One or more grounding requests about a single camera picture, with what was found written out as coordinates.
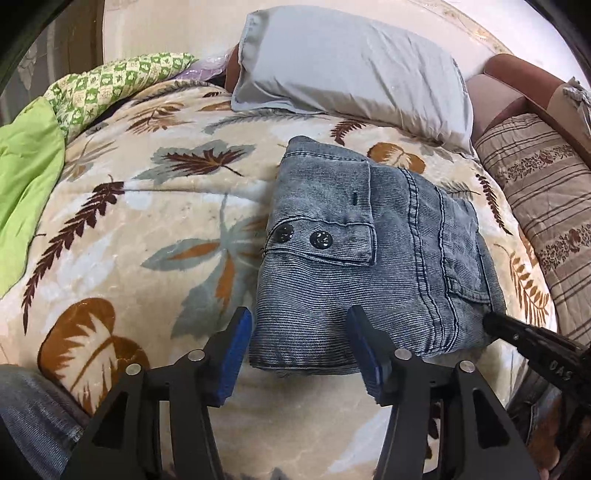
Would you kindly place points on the beige leaf-print blanket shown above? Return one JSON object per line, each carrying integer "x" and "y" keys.
{"x": 138, "y": 221}

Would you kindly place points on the person's leg in jeans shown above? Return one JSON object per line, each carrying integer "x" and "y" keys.
{"x": 32, "y": 415}

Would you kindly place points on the wooden cabinet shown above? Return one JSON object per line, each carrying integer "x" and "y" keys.
{"x": 55, "y": 60}

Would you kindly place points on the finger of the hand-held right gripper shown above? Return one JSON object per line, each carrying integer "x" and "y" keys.
{"x": 517, "y": 332}

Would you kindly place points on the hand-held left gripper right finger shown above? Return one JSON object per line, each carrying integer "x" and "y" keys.
{"x": 369, "y": 360}

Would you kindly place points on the blue-grey denim pants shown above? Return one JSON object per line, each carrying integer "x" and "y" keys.
{"x": 392, "y": 240}

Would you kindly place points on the brown upholstered sofa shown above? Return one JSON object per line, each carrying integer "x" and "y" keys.
{"x": 508, "y": 87}

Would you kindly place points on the lime green cloth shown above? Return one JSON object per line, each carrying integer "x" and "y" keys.
{"x": 27, "y": 175}

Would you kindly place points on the striped floral cushion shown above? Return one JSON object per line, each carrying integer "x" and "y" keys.
{"x": 540, "y": 194}

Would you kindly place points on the purple cloth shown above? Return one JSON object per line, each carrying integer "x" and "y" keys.
{"x": 203, "y": 74}

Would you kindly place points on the grey pillow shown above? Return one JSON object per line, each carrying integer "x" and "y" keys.
{"x": 351, "y": 64}

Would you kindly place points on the green patterned quilt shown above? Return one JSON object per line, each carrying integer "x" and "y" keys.
{"x": 92, "y": 92}

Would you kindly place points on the beige cushion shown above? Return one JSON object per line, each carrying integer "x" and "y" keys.
{"x": 570, "y": 124}

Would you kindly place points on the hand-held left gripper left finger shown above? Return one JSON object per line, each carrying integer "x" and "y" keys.
{"x": 238, "y": 355}

